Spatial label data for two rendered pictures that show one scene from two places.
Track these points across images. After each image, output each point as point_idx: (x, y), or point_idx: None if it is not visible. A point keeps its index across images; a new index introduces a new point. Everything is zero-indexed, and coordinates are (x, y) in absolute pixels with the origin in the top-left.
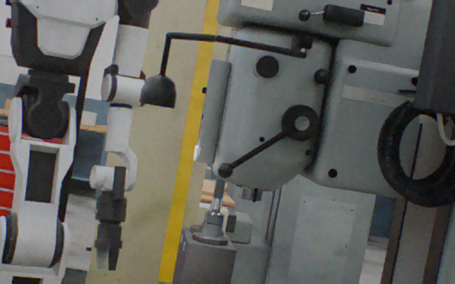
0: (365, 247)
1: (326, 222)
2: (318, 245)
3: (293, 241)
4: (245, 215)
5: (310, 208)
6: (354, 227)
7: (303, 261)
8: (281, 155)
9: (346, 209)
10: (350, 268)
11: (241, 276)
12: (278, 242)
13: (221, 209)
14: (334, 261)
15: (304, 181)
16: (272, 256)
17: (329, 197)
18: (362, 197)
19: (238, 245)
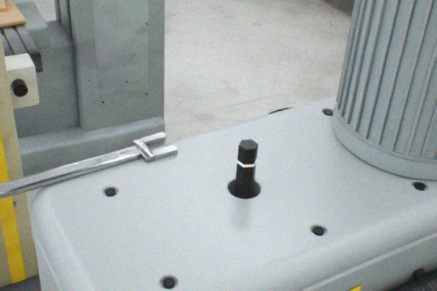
0: (164, 18)
1: (123, 8)
2: (120, 31)
3: (95, 34)
4: (33, 8)
5: None
6: (150, 4)
7: (109, 49)
8: None
9: None
10: (154, 40)
11: (51, 76)
12: (80, 40)
13: (26, 66)
14: (138, 40)
15: None
16: (79, 54)
17: None
18: None
19: (40, 51)
